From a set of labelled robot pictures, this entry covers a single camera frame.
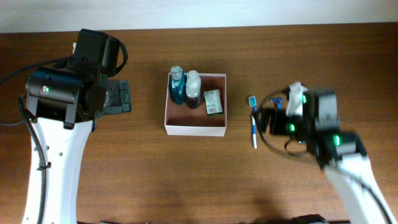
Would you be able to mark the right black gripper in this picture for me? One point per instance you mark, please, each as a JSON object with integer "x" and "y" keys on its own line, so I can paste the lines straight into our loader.
{"x": 280, "y": 117}

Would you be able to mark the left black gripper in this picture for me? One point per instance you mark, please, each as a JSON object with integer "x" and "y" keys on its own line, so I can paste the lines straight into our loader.
{"x": 122, "y": 99}

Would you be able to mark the blue disposable razor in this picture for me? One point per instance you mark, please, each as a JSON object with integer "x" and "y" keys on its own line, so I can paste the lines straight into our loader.
{"x": 277, "y": 101}

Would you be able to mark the blue white toothbrush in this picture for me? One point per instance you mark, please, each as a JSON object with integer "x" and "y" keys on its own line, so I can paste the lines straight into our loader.
{"x": 253, "y": 104}

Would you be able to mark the teal mouthwash bottle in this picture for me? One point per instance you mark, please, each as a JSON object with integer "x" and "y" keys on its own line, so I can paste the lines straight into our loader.
{"x": 177, "y": 84}

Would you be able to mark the green soap bar box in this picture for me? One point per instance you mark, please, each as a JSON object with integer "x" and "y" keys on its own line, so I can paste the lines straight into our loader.
{"x": 213, "y": 102}

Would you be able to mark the clear pump soap bottle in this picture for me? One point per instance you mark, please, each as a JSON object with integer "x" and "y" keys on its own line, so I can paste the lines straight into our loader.
{"x": 193, "y": 89}

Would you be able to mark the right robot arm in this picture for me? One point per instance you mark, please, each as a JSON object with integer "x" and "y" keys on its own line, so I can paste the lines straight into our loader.
{"x": 311, "y": 117}

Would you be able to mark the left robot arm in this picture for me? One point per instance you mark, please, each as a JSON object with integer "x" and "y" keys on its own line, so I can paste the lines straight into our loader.
{"x": 64, "y": 100}

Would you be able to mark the white cardboard box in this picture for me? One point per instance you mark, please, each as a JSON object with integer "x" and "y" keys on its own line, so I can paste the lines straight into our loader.
{"x": 180, "y": 120}

